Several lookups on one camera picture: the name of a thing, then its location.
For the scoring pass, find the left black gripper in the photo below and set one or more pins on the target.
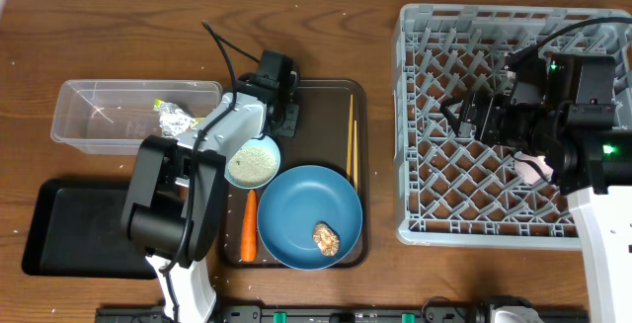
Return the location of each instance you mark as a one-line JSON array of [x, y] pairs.
[[287, 117]]

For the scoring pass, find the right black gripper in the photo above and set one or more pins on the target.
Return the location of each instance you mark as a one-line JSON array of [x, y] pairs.
[[494, 105]]

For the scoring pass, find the light blue bowl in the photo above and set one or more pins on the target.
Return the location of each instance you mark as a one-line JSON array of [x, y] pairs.
[[266, 142]]

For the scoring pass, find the white rice pile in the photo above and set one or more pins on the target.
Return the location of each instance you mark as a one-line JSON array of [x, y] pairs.
[[252, 166]]

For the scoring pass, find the pink cup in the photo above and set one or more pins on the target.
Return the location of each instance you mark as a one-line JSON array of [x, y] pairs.
[[532, 170]]

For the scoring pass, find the yellow foil snack wrapper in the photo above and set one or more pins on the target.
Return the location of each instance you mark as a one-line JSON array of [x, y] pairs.
[[172, 119]]

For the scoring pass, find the blue plate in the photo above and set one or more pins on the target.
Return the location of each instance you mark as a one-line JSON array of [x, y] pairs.
[[298, 200]]

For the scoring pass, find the brown mushroom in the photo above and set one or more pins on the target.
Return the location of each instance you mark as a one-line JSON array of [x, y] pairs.
[[326, 239]]

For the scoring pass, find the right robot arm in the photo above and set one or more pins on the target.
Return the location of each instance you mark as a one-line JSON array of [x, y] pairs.
[[562, 109]]

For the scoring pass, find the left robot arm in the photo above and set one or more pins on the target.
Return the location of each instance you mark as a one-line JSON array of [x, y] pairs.
[[172, 210]]

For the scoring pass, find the grey dishwasher rack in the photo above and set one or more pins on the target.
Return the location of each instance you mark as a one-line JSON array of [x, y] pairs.
[[452, 190]]

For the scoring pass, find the black waste tray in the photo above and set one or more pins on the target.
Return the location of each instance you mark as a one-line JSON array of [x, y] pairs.
[[75, 233]]

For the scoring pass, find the brown serving tray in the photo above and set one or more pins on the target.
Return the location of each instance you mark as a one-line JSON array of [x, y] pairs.
[[320, 139]]

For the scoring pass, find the left wooden chopstick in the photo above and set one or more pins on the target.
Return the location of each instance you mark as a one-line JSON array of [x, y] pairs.
[[349, 162]]

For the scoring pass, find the wooden chopstick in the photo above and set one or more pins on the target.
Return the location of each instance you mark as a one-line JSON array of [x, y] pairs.
[[349, 162], [355, 158]]

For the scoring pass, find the right wooden chopstick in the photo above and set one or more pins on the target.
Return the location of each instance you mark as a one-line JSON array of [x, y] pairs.
[[355, 158]]

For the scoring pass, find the orange carrot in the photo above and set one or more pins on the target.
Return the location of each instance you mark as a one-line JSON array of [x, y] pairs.
[[249, 237]]

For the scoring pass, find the clear plastic bin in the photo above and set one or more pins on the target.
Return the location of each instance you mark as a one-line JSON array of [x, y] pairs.
[[112, 117]]

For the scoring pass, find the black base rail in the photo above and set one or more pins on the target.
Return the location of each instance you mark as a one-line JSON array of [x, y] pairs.
[[436, 310]]

